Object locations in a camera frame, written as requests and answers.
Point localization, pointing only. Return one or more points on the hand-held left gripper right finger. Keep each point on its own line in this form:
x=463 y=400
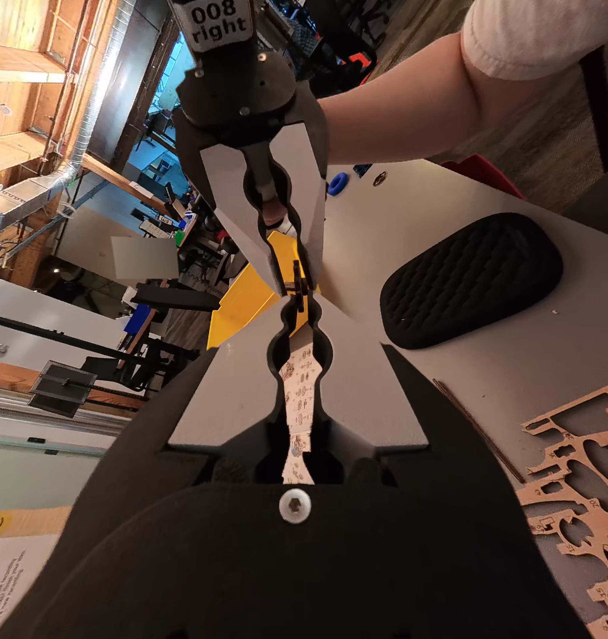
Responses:
x=369 y=399

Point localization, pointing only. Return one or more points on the thin wooden strip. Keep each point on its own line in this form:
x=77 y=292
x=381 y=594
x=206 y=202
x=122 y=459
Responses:
x=478 y=429

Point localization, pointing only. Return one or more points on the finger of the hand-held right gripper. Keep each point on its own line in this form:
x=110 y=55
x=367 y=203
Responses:
x=229 y=189
x=304 y=174

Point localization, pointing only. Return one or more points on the illustrated instruction booklet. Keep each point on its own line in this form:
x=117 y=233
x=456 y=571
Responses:
x=299 y=399

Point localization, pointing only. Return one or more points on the silver ventilation duct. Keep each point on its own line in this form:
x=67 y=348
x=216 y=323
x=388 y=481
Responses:
x=97 y=100

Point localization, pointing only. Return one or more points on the red plastic object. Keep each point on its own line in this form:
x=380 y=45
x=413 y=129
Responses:
x=483 y=172

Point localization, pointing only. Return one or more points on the person's right forearm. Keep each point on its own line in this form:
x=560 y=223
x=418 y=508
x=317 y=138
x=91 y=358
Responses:
x=394 y=110

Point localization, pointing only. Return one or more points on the black metal desk frame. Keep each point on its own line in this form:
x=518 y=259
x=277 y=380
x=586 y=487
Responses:
x=174 y=299

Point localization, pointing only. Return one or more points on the laser-cut wooden parts sheet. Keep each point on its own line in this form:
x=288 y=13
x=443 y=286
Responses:
x=578 y=499

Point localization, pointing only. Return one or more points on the printed instruction sheet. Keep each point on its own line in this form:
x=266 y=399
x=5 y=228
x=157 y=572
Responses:
x=9 y=584

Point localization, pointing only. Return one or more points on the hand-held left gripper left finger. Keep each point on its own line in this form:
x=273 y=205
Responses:
x=224 y=399

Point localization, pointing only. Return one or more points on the person's right hand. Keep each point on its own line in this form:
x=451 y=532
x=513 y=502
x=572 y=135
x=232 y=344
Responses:
x=274 y=214

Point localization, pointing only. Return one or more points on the yellow plastic bin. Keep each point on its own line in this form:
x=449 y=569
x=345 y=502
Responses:
x=244 y=304

